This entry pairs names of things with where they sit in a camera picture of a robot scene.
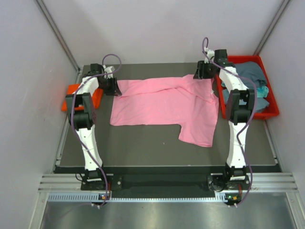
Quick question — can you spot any aluminium frame rail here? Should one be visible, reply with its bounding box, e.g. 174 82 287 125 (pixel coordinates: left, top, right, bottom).
38 173 298 193

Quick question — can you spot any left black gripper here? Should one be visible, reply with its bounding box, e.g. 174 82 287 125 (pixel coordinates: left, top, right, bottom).
98 76 122 96

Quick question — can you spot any grey-blue t-shirt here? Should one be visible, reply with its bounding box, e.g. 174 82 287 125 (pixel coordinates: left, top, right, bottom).
221 62 269 113

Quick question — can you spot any grey slotted cable duct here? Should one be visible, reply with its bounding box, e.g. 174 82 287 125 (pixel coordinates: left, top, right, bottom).
48 193 228 203

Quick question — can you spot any right corner aluminium post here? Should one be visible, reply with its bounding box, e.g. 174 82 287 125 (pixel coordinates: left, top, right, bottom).
253 0 292 55

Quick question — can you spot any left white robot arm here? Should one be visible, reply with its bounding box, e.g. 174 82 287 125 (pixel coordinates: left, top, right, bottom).
61 63 122 191

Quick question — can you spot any folded orange t-shirt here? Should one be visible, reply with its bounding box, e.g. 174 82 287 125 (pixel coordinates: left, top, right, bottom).
61 83 103 111

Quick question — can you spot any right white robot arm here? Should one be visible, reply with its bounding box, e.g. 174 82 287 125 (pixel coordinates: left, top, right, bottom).
194 47 257 190

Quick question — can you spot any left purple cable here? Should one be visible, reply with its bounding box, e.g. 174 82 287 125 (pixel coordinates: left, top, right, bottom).
71 53 122 208

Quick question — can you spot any red plastic bin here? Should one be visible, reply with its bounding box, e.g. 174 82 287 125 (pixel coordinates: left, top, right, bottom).
215 55 279 120

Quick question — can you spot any corner aluminium post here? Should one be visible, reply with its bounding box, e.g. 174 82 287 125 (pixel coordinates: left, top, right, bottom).
253 0 292 55
34 0 80 72

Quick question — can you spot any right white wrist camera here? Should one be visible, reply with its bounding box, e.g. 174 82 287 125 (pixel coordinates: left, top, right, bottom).
203 47 214 63

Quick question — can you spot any teal t-shirt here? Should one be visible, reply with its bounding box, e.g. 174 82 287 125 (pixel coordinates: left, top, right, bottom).
223 86 269 99

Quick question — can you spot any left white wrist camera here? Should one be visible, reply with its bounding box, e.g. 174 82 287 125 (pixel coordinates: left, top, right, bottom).
104 65 115 79

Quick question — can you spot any pink t-shirt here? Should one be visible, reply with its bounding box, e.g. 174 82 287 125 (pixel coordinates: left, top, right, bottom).
110 74 219 147

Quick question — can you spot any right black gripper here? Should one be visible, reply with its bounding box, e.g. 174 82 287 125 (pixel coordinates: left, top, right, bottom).
193 61 216 80

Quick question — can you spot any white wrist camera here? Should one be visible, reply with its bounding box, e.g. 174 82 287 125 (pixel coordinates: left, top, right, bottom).
203 47 214 63
104 65 115 79

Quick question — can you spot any left corner aluminium post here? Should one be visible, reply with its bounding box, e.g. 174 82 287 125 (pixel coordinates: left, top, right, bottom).
34 0 80 72

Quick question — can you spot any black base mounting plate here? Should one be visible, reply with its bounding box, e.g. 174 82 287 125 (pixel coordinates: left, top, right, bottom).
76 166 251 198

